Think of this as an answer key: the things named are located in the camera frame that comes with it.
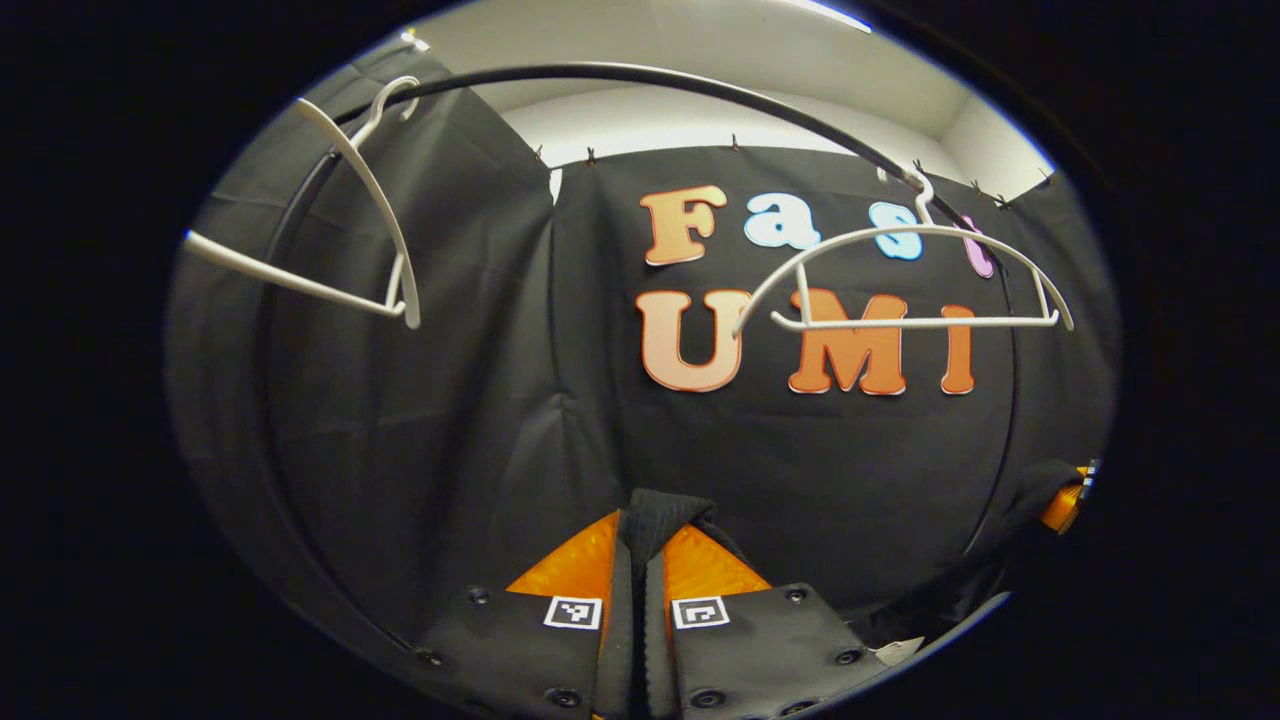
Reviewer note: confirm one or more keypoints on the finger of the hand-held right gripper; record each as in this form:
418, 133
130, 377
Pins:
1062, 505

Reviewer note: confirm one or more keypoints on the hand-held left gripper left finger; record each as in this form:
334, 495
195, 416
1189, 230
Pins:
520, 655

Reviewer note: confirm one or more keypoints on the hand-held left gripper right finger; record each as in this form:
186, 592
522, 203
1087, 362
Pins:
760, 650

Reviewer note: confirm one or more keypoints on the white plastic clothes hanger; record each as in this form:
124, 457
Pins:
290, 275
900, 323

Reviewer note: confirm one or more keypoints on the black clothes rack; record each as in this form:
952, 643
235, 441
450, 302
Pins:
640, 70

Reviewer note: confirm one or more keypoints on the black backdrop cloth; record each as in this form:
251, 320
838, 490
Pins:
480, 400

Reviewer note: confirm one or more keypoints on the row of small black clips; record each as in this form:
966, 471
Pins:
735, 143

